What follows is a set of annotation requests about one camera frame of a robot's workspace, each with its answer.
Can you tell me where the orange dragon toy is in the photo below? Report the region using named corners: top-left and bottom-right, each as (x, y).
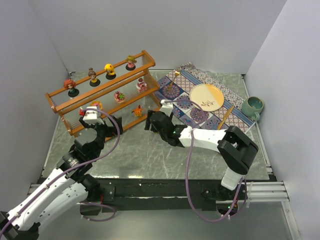
top-left (131, 105), bottom-right (145, 117)

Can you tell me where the pink bear donut toy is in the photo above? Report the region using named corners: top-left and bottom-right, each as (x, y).
top-left (114, 91), bottom-right (125, 103)

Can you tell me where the pink bear sunflower toy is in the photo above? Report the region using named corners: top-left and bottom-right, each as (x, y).
top-left (90, 100), bottom-right (103, 110)

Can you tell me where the pink bear cake toy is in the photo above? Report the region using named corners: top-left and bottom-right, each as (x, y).
top-left (135, 78), bottom-right (148, 93)

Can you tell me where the brown hair yellow figurine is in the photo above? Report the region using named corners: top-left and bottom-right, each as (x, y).
top-left (88, 67), bottom-right (101, 87)

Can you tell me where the red hair green figurine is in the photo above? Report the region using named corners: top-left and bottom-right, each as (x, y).
top-left (63, 79), bottom-right (80, 98)

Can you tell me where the blonde pink dress figurine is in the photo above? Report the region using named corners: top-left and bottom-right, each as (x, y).
top-left (125, 55), bottom-right (137, 71)

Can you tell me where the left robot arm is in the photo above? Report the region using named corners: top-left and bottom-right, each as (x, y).
top-left (0, 115), bottom-right (123, 240)

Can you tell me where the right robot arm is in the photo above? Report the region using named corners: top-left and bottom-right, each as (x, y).
top-left (144, 110), bottom-right (259, 191)

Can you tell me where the orange wooden acrylic shelf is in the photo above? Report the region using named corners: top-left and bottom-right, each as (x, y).
top-left (45, 50), bottom-right (160, 137)

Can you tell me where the patterned blue placemat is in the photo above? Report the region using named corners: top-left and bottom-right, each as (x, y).
top-left (155, 63), bottom-right (255, 133)

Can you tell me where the gold fork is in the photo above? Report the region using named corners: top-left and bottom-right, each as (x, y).
top-left (167, 66), bottom-right (181, 91)

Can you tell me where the cream and orange plate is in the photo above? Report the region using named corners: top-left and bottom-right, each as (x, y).
top-left (189, 84), bottom-right (225, 112)

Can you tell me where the black base beam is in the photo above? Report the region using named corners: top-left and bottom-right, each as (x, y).
top-left (84, 178), bottom-right (236, 211)

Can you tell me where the teal ceramic mug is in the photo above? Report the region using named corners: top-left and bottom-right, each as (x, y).
top-left (241, 96), bottom-right (264, 122)

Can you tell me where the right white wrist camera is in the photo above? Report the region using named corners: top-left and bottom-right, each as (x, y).
top-left (159, 99), bottom-right (173, 117)

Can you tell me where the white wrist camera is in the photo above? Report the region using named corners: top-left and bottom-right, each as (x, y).
top-left (159, 99), bottom-right (173, 117)
top-left (79, 105), bottom-right (104, 125)

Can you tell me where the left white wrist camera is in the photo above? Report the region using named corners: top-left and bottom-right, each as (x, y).
top-left (79, 105), bottom-right (104, 125)

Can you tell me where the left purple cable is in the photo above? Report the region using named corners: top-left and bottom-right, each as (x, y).
top-left (0, 108), bottom-right (120, 240)

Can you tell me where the purple cable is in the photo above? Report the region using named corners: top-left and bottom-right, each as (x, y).
top-left (0, 108), bottom-right (120, 240)
top-left (164, 99), bottom-right (248, 223)

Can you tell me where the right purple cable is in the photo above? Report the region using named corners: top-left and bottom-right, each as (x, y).
top-left (164, 99), bottom-right (248, 223)

